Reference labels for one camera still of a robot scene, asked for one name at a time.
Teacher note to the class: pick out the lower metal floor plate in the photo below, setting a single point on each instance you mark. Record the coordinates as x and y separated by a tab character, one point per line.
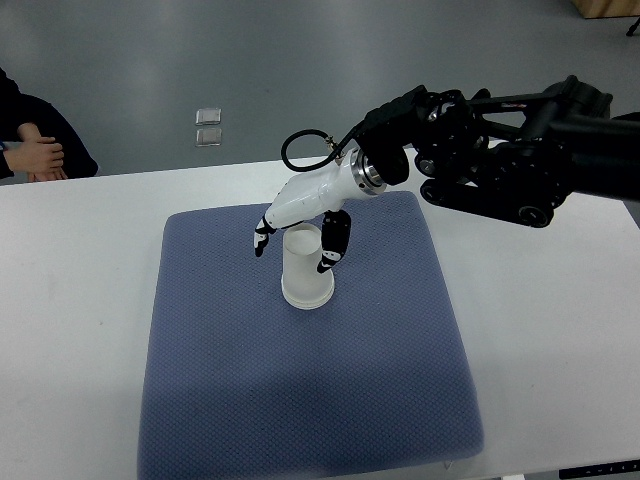
207	137

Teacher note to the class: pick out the black tripod leg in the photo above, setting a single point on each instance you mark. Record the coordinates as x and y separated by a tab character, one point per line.
633	28

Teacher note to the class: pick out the person's lower hand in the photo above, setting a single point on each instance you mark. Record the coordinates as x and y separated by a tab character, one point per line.
54	174

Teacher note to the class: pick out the person's bare forearm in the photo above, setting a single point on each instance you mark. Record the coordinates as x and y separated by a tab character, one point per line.
28	132

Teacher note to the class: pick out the white paper cup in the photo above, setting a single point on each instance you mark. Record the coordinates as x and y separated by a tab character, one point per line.
307	305
301	254

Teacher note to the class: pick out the upper metal floor plate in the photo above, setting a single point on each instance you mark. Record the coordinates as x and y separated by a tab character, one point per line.
208	116

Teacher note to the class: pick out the wooden box in corner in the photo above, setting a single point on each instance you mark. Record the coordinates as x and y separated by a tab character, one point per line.
602	9

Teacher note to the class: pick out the person's upper hand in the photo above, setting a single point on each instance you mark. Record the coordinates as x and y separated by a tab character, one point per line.
35	156

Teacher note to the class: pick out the black table control panel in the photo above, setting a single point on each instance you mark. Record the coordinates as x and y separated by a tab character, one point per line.
606	469

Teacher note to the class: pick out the person's dark jacket torso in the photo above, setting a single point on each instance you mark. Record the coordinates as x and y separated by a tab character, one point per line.
10	93

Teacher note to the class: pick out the blue-grey textured mat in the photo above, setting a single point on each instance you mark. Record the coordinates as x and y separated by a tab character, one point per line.
241	385

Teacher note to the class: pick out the metal floor plate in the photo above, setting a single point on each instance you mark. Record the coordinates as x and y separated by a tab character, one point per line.
207	137
208	116

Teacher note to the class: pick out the white paper cup on mat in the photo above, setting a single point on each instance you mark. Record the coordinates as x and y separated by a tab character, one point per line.
307	305

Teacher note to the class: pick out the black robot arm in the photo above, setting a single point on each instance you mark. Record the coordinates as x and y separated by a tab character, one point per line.
512	158

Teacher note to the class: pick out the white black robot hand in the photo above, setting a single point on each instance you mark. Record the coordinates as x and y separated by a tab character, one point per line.
322	192

